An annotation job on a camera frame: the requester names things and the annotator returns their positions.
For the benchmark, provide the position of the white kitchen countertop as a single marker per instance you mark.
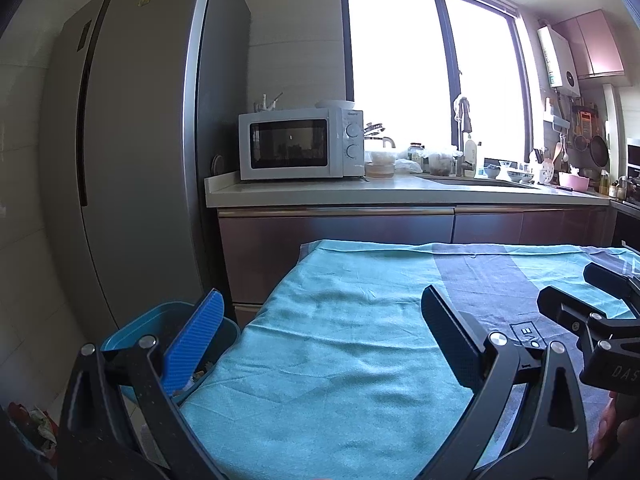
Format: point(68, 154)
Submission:
point(325, 192)

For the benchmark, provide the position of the dark framed kitchen window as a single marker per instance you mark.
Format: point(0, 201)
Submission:
point(395, 60)

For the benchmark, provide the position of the black frying pan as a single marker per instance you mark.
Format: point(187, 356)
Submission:
point(599, 151)

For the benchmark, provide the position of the clear plastic food container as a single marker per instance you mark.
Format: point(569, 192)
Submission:
point(441, 164)

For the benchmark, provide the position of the white soap bottle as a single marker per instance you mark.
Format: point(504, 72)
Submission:
point(470, 160)

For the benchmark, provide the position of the white dotted utensil holder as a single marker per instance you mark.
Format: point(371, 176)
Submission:
point(546, 172)

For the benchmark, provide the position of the small patterned bowl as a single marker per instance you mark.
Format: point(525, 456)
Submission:
point(492, 172)
point(520, 177)

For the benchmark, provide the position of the steel kitchen sink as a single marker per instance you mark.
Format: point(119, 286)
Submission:
point(480, 181)

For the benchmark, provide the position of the white plastic bag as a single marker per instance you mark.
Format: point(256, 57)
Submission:
point(409, 167)

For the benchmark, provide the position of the small white figurine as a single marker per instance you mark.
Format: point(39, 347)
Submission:
point(265, 104)

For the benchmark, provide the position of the red patterned bag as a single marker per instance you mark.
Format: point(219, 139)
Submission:
point(35, 425)

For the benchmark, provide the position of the white water heater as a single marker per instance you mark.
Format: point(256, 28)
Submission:
point(560, 60)

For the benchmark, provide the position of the white microwave oven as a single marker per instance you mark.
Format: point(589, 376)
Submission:
point(290, 145)

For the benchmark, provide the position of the person's right hand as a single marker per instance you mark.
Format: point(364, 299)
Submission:
point(606, 422)

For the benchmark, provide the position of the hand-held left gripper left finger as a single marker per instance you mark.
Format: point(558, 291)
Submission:
point(195, 345)

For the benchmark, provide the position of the pink wall cabinet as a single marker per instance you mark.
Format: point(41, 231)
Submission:
point(592, 42)

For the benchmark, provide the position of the blue plastic bin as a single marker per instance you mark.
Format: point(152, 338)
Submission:
point(150, 322)

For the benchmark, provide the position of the yellow oil bottle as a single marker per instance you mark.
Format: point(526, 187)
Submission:
point(605, 186)

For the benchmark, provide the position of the pink basin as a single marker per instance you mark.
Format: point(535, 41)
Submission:
point(575, 182)

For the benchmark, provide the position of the glass jar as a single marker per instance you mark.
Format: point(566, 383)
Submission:
point(415, 151)

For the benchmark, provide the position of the brown kitchen base cabinets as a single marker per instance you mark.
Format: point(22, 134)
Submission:
point(350, 232)

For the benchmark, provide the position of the white range hood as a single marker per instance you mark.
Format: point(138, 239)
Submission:
point(617, 125)

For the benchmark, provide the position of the metal strainer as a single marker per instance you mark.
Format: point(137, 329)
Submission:
point(580, 142)

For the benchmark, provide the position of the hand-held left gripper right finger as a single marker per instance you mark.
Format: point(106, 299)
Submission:
point(450, 345)

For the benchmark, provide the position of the grey refrigerator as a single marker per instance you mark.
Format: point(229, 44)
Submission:
point(140, 160)

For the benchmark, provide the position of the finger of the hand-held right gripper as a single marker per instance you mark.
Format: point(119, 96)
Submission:
point(565, 307)
point(612, 282)

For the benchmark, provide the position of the grey wall rack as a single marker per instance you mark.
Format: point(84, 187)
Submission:
point(557, 122)

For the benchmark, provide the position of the black built-in oven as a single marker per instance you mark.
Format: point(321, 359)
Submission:
point(629, 230)

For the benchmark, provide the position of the blue patterned tablecloth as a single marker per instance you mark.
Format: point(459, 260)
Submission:
point(350, 360)

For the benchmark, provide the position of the round suction hook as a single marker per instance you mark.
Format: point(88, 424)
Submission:
point(217, 164)

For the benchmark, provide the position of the steel kitchen faucet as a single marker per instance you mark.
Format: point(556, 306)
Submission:
point(462, 135)

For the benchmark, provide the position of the glass kettle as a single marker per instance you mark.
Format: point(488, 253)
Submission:
point(382, 140)

